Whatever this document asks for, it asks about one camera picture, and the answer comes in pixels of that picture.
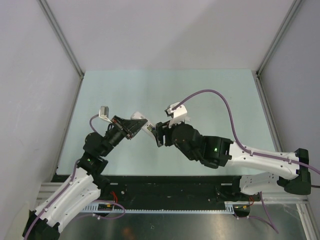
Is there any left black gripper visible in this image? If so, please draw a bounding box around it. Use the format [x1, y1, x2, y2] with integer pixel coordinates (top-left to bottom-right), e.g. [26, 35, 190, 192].
[100, 115, 148, 157]

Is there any white remote control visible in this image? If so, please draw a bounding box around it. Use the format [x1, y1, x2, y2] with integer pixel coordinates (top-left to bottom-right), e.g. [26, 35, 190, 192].
[130, 111, 156, 140]

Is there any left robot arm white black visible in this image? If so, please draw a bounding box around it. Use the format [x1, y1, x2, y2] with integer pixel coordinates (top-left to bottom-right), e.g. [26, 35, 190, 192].
[22, 115, 148, 240]

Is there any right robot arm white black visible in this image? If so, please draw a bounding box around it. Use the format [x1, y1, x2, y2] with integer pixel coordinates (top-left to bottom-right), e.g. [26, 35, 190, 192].
[152, 122, 312, 201]

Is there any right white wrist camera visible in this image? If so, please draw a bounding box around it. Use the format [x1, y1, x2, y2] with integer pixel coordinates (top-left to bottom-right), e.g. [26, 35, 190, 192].
[164, 101, 188, 128]

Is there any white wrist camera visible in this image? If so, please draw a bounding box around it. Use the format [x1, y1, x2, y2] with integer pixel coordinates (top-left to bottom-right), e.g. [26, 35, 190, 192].
[98, 106, 111, 123]
[164, 101, 188, 128]

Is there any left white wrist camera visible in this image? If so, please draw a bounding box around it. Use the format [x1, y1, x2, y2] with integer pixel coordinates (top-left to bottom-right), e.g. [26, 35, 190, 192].
[98, 106, 111, 123]

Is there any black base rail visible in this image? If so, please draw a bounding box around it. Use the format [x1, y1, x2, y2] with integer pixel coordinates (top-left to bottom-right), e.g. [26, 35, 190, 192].
[99, 175, 261, 210]

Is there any grey slotted cable duct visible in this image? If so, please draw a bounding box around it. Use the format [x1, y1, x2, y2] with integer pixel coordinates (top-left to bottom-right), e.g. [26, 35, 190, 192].
[80, 202, 252, 215]

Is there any left aluminium frame post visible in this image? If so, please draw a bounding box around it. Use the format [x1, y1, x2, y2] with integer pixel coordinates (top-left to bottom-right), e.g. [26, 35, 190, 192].
[37, 0, 85, 78]

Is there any aluminium frame post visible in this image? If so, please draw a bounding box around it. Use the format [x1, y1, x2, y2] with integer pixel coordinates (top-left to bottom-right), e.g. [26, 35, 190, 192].
[256, 0, 305, 76]
[37, 0, 85, 78]

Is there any right aluminium frame post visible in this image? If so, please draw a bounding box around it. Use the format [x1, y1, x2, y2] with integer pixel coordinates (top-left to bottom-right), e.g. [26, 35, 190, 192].
[256, 0, 305, 76]

